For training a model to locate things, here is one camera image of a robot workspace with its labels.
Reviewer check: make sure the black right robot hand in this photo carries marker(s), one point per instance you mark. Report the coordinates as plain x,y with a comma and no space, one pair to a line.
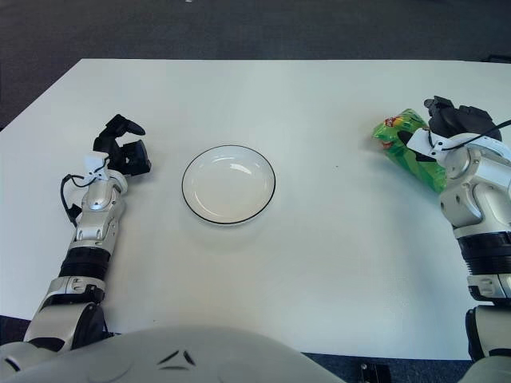
467,119

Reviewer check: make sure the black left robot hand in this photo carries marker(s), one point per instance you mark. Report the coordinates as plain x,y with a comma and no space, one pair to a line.
133,157

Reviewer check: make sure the green chip bag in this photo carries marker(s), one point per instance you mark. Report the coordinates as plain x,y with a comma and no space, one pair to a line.
399,147

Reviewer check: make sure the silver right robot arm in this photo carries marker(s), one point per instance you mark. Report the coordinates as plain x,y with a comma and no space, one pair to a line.
475,199

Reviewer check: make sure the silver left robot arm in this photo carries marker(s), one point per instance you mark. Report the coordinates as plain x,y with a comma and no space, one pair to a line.
93,223

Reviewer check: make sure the white plate with black rim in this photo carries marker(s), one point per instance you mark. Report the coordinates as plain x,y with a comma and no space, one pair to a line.
227,185

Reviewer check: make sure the grey robot torso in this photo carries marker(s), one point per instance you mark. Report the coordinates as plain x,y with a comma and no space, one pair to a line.
199,355

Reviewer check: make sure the black bracket under table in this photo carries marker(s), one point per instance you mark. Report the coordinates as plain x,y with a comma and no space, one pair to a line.
375,373

